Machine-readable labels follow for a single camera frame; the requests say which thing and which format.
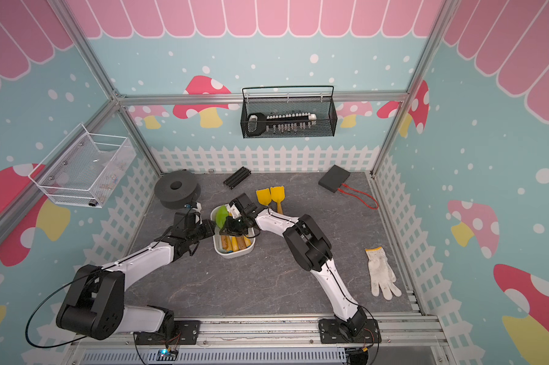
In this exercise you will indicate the small green circuit board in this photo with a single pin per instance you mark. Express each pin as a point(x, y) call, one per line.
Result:
point(167, 355)

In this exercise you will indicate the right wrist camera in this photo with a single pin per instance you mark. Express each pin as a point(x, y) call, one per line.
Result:
point(242, 207)

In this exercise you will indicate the white plastic storage box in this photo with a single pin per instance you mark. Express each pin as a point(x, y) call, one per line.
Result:
point(218, 246)

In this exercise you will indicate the black mesh wall basket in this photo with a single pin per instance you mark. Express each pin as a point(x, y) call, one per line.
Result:
point(288, 112)

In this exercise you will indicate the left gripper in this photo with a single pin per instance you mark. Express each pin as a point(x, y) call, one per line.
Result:
point(210, 230)

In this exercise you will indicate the black ribbed bar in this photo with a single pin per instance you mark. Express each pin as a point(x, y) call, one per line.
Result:
point(236, 178)

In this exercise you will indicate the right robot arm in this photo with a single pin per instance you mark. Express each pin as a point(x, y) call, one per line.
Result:
point(312, 252)

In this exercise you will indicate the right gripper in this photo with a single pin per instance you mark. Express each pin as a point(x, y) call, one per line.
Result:
point(229, 229)

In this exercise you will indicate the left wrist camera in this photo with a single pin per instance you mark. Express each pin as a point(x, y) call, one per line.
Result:
point(193, 214)

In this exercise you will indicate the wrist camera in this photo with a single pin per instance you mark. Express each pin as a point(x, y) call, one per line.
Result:
point(242, 207)
point(193, 214)

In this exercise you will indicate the yellow shovel blue tip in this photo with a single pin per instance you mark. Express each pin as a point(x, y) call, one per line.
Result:
point(278, 196)

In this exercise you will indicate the grey slotted cable duct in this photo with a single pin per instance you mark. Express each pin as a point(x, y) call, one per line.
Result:
point(220, 356)

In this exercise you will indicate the dark grey foam roll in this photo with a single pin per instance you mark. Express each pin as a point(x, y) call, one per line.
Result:
point(177, 189)

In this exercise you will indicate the black socket bit holder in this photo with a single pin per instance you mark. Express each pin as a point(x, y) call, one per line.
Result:
point(258, 124)

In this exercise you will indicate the green shovel wooden handle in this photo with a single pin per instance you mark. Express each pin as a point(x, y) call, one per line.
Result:
point(221, 216)

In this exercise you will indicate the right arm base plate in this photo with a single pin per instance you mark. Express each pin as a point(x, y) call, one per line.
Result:
point(334, 331)

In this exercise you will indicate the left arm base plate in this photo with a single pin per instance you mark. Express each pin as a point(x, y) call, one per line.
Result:
point(174, 333)

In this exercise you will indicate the yellow shovel in box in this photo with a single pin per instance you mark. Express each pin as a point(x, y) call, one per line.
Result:
point(240, 243)

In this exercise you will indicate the black flat box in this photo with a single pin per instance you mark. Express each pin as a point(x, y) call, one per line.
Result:
point(334, 178)

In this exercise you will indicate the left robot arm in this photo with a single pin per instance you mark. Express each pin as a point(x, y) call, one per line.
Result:
point(94, 306)

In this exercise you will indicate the white wire wall basket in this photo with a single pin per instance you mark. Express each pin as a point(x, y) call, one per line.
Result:
point(84, 169)

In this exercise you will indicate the white work glove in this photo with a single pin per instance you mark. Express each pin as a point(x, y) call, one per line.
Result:
point(382, 276)

